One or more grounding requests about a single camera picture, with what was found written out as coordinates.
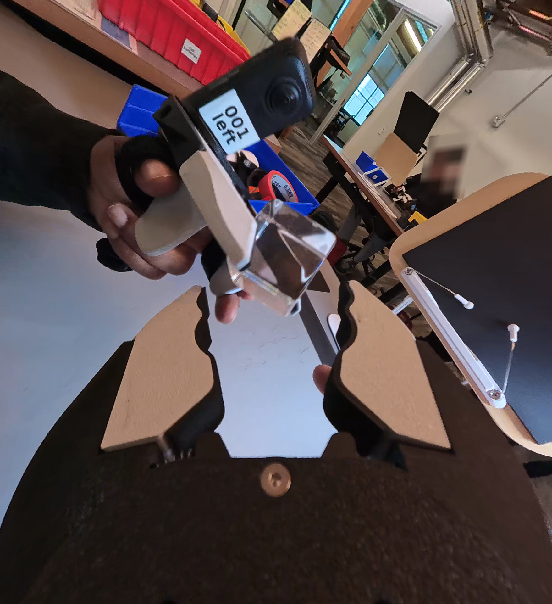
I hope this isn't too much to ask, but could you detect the wooden desk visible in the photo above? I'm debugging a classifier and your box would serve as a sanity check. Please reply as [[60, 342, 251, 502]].
[[11, 0, 202, 96]]

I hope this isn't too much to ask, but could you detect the long desk with clutter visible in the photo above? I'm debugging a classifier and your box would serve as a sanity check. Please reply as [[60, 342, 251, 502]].
[[321, 134, 428, 237]]

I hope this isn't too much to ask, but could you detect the person's left forearm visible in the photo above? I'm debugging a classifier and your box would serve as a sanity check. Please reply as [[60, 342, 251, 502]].
[[0, 65, 122, 233]]

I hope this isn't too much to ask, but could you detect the person's right hand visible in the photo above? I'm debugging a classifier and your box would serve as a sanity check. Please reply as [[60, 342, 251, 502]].
[[313, 364, 334, 396]]

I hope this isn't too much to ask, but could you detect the small blue box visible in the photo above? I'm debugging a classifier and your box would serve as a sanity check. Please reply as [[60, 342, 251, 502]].
[[355, 151, 393, 183]]

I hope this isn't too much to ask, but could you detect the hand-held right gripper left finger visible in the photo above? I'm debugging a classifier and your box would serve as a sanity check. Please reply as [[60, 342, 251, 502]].
[[101, 285, 225, 463]]

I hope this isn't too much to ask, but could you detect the red ribbed plastic tote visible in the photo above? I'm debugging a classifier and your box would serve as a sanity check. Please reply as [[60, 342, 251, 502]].
[[97, 0, 251, 87]]

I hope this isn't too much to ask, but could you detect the red tape roll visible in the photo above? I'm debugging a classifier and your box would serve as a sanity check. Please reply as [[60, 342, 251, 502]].
[[256, 170, 300, 204]]

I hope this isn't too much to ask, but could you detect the person's left hand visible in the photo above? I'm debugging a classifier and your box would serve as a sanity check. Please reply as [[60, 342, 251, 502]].
[[89, 136, 254, 325]]

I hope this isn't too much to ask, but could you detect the black panel with plywood rim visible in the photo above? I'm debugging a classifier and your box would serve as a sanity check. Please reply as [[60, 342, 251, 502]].
[[389, 162, 552, 459]]

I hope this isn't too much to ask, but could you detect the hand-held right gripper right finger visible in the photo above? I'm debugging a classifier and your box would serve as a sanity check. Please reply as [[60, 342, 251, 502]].
[[322, 280, 452, 470]]

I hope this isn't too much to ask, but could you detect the whiteboard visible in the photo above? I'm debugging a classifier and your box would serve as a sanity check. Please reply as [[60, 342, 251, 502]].
[[299, 18, 332, 62]]

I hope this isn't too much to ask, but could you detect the blue plastic bin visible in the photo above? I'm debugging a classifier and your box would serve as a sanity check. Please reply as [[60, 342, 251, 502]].
[[117, 84, 321, 214]]

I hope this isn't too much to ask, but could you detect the white mounting rail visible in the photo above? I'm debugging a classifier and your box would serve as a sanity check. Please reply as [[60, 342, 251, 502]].
[[401, 266, 508, 409]]

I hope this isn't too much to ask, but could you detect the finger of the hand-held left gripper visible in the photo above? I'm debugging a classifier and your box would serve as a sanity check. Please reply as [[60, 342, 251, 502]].
[[179, 150, 259, 272], [208, 259, 246, 297]]

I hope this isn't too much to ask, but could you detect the metal ceiling duct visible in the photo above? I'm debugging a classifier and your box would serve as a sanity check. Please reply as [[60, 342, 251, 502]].
[[426, 0, 494, 110]]

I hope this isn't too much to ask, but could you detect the clear acrylic cube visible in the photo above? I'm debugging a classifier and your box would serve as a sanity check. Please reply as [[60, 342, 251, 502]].
[[242, 198, 337, 317]]

